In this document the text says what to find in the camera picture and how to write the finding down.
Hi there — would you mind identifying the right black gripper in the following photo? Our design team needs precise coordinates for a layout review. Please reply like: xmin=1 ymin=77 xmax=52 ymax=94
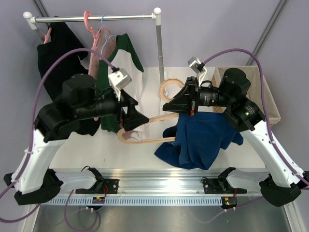
xmin=163 ymin=76 xmax=233 ymax=116

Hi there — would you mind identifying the wooden hanger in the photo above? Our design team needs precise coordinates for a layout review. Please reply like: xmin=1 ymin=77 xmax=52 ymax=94
xmin=117 ymin=78 xmax=184 ymax=145

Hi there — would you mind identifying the blue t shirt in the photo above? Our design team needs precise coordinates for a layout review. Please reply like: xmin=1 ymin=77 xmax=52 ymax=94
xmin=154 ymin=112 xmax=244 ymax=170

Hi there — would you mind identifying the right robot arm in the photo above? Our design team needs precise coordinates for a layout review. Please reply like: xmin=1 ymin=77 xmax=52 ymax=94
xmin=163 ymin=68 xmax=309 ymax=207

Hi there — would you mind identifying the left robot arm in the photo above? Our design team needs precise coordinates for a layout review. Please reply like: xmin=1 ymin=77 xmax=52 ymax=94
xmin=4 ymin=73 xmax=149 ymax=205

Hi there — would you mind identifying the green and white shirt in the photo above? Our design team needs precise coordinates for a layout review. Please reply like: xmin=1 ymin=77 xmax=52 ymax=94
xmin=97 ymin=34 xmax=147 ymax=140

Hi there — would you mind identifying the pink shirt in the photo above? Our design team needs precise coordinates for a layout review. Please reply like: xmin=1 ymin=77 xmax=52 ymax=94
xmin=88 ymin=26 xmax=145 ymax=143

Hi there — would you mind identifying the black t shirt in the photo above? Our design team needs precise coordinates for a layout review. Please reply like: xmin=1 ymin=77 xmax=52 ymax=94
xmin=36 ymin=16 xmax=101 ymax=136

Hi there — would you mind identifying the pink hanger under black shirt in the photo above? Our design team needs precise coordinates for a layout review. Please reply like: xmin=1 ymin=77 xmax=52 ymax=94
xmin=43 ymin=27 xmax=52 ymax=44

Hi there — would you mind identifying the metal clothes rack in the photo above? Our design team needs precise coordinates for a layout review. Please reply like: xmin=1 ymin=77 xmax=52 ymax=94
xmin=23 ymin=7 xmax=165 ymax=82

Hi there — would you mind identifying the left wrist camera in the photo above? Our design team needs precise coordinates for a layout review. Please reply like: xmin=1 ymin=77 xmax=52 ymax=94
xmin=108 ymin=69 xmax=132 ymax=101

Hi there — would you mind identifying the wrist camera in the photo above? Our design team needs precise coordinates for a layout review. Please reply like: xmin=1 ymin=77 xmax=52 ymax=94
xmin=108 ymin=69 xmax=132 ymax=101
xmin=187 ymin=57 xmax=207 ymax=87

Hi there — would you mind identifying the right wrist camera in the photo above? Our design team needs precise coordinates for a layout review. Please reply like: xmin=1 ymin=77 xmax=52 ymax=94
xmin=187 ymin=57 xmax=207 ymax=87

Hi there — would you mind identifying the aluminium mounting rail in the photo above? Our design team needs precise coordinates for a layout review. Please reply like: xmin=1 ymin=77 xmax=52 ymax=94
xmin=48 ymin=168 xmax=273 ymax=195

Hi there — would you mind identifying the light blue wire hanger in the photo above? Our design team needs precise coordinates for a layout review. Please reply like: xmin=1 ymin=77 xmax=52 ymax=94
xmin=101 ymin=14 xmax=117 ymax=58

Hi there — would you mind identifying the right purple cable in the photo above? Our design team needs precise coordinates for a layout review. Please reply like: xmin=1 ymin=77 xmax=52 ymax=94
xmin=204 ymin=48 xmax=309 ymax=189

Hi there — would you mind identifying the purple cable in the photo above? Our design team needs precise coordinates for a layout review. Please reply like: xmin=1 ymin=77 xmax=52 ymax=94
xmin=204 ymin=48 xmax=309 ymax=189
xmin=0 ymin=48 xmax=119 ymax=223

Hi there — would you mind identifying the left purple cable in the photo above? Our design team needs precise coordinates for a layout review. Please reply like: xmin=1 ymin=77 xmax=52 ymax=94
xmin=0 ymin=48 xmax=119 ymax=223

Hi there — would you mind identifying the slotted cable duct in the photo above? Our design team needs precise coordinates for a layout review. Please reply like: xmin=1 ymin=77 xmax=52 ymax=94
xmin=46 ymin=196 xmax=223 ymax=206

